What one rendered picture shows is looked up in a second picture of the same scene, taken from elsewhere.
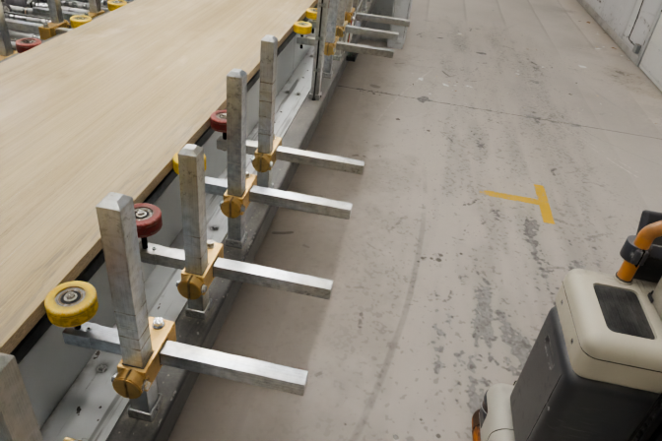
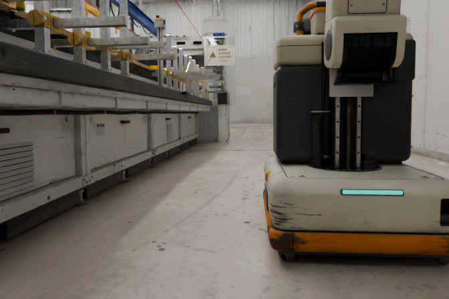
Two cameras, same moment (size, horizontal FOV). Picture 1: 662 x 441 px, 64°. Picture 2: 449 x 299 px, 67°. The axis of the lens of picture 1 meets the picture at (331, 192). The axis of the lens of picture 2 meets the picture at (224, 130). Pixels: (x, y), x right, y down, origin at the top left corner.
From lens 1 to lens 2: 129 cm
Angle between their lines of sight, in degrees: 30
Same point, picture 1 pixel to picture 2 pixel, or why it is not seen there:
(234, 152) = (103, 13)
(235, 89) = not seen: outside the picture
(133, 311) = not seen: outside the picture
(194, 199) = not seen: outside the picture
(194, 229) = (77, 5)
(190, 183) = not seen: outside the picture
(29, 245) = not seen: outside the picture
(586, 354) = (278, 47)
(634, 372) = (303, 49)
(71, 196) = not seen: hidden behind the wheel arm
